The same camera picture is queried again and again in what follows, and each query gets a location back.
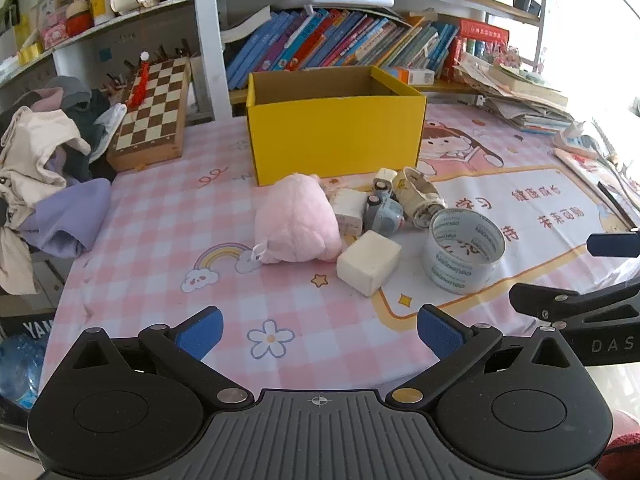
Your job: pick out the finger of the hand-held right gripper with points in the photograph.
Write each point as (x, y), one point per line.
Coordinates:
(550, 302)
(612, 245)

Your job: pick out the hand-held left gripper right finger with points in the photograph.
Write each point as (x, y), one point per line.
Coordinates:
(440, 332)

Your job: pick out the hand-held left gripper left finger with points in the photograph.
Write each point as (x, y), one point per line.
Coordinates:
(200, 332)

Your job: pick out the clear tape roll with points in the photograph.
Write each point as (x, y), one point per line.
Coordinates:
(450, 272)

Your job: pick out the cream foam block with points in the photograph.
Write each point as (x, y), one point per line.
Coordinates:
(367, 260)

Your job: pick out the grey-blue toy car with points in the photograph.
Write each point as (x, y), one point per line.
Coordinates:
(387, 217)

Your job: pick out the pink plush toy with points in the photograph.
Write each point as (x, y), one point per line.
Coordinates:
(295, 220)

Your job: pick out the white square block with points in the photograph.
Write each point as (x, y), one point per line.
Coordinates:
(347, 210)

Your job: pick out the yellow cardboard box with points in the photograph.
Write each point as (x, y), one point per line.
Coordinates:
(335, 135)

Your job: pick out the pink checked desktop cloth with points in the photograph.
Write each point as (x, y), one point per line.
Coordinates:
(165, 220)

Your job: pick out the black pen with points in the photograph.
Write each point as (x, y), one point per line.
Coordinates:
(615, 205)

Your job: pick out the pink-edged booklet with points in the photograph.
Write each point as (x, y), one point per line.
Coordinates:
(592, 170)

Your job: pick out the person's dark red clothing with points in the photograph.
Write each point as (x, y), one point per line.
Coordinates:
(622, 450)

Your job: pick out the black lettered box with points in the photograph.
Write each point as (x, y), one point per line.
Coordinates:
(27, 327)

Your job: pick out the lavender cloth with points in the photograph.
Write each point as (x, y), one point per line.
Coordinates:
(70, 215)

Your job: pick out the stack of papers and books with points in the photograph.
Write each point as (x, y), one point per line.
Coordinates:
(520, 95)

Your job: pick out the plastic water bottle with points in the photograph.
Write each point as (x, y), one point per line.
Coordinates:
(20, 370)

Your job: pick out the wooden chessboard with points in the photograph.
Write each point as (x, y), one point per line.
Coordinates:
(150, 115)

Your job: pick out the white cloth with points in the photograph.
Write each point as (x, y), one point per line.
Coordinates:
(112, 125)

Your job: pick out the cream jacket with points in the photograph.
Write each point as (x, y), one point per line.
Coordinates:
(30, 160)

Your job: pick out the red book box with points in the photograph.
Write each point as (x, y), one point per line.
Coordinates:
(482, 32)

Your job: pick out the red tassel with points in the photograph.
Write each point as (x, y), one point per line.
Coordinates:
(140, 85)

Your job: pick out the orange and white box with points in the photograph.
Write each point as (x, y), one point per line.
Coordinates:
(412, 76)

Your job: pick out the dark wooden rack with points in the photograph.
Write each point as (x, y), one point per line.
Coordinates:
(117, 80)

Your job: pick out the white bookshelf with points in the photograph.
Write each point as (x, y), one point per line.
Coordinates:
(210, 60)

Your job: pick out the row of colourful books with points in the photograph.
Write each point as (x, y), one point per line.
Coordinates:
(320, 40)

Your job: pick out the red apple-shaped jar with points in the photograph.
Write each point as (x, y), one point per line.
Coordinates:
(79, 19)

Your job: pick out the yellow and white bottle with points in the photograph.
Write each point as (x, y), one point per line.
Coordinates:
(101, 2)

